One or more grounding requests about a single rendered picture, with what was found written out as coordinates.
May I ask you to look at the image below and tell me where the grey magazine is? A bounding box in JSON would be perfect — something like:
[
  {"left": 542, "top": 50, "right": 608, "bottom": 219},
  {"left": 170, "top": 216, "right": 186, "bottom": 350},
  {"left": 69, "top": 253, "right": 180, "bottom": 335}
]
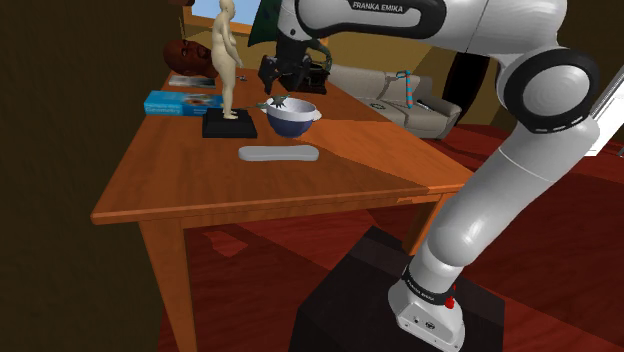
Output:
[{"left": 167, "top": 74, "right": 218, "bottom": 90}]

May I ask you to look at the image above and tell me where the green lizard toy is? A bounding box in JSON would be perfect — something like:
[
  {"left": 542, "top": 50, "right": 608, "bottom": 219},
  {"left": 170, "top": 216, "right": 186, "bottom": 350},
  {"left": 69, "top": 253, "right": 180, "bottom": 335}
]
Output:
[{"left": 243, "top": 93, "right": 293, "bottom": 111}]

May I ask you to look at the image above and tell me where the blue book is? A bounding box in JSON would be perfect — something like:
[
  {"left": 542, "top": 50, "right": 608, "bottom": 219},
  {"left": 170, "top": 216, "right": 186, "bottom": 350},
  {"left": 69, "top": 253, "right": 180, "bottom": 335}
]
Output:
[{"left": 143, "top": 89, "right": 226, "bottom": 118}]

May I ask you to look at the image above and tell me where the wooden table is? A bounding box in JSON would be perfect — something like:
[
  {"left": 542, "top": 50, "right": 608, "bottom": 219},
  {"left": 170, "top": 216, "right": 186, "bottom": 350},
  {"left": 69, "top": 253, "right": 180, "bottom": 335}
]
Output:
[{"left": 89, "top": 68, "right": 475, "bottom": 352}]

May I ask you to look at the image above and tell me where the grey oblong pad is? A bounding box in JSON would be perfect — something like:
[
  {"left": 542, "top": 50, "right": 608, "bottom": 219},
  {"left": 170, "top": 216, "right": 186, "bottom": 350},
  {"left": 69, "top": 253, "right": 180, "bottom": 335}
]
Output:
[{"left": 237, "top": 144, "right": 321, "bottom": 164}]

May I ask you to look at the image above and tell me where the brown head sculpture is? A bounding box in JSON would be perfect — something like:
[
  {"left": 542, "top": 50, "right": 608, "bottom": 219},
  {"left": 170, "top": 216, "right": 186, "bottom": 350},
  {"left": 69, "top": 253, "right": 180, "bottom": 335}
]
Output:
[{"left": 162, "top": 39, "right": 220, "bottom": 80}]

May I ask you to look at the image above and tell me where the beige figure on black base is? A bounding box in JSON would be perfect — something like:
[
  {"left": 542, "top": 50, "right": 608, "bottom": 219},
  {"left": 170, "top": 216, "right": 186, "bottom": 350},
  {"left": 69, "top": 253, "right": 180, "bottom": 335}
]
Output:
[{"left": 201, "top": 0, "right": 259, "bottom": 140}]

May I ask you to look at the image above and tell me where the blue and white bowl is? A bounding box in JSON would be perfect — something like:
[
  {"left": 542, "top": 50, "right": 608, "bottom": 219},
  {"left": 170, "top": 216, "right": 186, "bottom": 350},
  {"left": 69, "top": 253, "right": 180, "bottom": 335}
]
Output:
[{"left": 264, "top": 96, "right": 323, "bottom": 139}]

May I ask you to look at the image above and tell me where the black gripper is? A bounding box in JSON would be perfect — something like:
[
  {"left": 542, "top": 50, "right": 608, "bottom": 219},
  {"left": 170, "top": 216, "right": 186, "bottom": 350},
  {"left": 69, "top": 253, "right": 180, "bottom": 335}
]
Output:
[{"left": 257, "top": 34, "right": 314, "bottom": 97}]

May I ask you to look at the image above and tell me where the dark robot stand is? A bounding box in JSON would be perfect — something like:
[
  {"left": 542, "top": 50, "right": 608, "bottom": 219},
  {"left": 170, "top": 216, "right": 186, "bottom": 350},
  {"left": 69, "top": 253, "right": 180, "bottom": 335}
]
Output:
[{"left": 288, "top": 225, "right": 506, "bottom": 352}]

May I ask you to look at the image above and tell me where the beige sofa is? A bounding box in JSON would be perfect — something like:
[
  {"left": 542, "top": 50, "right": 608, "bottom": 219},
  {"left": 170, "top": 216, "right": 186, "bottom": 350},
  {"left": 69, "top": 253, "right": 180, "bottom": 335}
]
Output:
[{"left": 326, "top": 63, "right": 463, "bottom": 141}]

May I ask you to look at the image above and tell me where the black pot with green plant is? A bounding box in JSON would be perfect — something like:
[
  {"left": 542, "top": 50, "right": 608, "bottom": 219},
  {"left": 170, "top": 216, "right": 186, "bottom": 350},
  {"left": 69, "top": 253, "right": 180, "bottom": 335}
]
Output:
[{"left": 247, "top": 0, "right": 334, "bottom": 96}]

